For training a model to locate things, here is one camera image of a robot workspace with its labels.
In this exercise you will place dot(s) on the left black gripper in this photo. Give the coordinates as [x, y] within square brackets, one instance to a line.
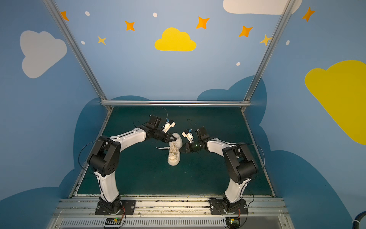
[164, 136]

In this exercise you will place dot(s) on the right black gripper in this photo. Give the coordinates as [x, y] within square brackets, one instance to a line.
[186, 146]

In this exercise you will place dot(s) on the white sneaker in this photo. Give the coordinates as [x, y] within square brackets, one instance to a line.
[174, 153]

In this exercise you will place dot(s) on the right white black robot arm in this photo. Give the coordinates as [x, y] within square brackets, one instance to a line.
[240, 163]

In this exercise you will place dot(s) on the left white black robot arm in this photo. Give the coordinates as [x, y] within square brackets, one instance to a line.
[104, 160]

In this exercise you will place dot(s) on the rear aluminium crossbar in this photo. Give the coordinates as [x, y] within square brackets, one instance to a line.
[173, 103]

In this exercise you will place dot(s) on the right small circuit board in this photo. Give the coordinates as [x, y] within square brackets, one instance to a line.
[232, 223]

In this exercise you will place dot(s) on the small circuit board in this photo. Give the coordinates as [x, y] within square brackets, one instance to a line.
[232, 223]
[112, 223]

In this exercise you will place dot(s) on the left small circuit board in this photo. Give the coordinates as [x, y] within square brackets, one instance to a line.
[112, 223]

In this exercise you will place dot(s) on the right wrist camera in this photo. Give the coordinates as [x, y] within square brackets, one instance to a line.
[188, 134]

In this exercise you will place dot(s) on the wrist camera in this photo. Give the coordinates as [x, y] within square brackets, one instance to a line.
[169, 124]
[188, 134]

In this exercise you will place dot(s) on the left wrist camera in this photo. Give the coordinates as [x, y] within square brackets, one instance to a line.
[169, 124]

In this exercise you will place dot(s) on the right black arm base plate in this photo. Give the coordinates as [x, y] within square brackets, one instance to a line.
[224, 207]

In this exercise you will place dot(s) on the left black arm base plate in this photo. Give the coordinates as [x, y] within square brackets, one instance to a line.
[117, 207]

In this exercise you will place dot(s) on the aluminium rail base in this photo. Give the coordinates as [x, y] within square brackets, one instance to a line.
[171, 212]

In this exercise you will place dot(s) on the left aluminium frame post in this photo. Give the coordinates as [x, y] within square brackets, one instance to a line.
[62, 25]

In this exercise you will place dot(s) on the aluminium frame post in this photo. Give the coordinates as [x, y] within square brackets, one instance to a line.
[62, 25]
[278, 31]

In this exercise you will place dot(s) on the right aluminium frame post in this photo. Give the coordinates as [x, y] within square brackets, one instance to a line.
[278, 31]

